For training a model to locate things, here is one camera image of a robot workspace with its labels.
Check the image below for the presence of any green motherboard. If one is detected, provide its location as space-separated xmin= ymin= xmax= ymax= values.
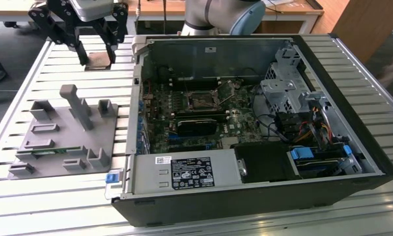
xmin=140 ymin=78 xmax=272 ymax=155

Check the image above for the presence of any blue case latch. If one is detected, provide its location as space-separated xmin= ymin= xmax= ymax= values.
xmin=105 ymin=173 xmax=124 ymax=184

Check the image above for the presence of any green RAM stick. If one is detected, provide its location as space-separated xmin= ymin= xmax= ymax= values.
xmin=32 ymin=147 xmax=85 ymax=155

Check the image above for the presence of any silver chipset heatsink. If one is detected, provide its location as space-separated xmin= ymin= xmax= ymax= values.
xmin=220 ymin=137 xmax=238 ymax=148

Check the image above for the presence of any yellow red wire bundle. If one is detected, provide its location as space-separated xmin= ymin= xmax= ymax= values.
xmin=293 ymin=121 xmax=336 ymax=144

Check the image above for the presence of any black wire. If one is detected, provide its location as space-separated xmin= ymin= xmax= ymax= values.
xmin=252 ymin=114 xmax=284 ymax=142

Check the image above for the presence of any hard disk in blue carrier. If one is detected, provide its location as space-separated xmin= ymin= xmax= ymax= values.
xmin=289 ymin=144 xmax=352 ymax=176

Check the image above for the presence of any black installed RAM stick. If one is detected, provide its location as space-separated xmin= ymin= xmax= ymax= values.
xmin=174 ymin=110 xmax=230 ymax=121

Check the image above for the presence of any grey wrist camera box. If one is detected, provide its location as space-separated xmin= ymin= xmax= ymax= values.
xmin=68 ymin=0 xmax=114 ymax=22

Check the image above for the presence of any silver power supply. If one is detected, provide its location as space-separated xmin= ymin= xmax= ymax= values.
xmin=126 ymin=148 xmax=244 ymax=198

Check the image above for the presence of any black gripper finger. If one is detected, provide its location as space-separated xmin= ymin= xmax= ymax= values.
xmin=28 ymin=2 xmax=89 ymax=66
xmin=98 ymin=2 xmax=129 ymax=65

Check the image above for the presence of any CPU socket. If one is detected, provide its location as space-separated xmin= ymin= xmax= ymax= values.
xmin=185 ymin=90 xmax=224 ymax=112

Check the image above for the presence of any metal socket cover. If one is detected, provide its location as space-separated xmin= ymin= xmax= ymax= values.
xmin=214 ymin=79 xmax=238 ymax=104

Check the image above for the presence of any silver metal disk bay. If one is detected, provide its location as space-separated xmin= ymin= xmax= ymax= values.
xmin=260 ymin=46 xmax=318 ymax=117

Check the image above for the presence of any grey plastic parts rack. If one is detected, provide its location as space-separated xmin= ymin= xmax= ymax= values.
xmin=6 ymin=84 xmax=118 ymax=180

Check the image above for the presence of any CPU with silver top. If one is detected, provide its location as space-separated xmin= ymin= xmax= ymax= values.
xmin=84 ymin=52 xmax=114 ymax=71

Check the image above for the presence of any black open PC case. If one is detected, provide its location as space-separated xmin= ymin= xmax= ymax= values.
xmin=104 ymin=33 xmax=393 ymax=228

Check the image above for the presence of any black graphics card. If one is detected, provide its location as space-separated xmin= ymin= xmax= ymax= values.
xmin=174 ymin=118 xmax=220 ymax=138

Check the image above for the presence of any wooden cabinet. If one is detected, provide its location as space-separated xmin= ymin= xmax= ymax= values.
xmin=332 ymin=0 xmax=393 ymax=65

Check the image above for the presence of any black plastic cover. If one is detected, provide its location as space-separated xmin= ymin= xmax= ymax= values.
xmin=233 ymin=143 xmax=300 ymax=184

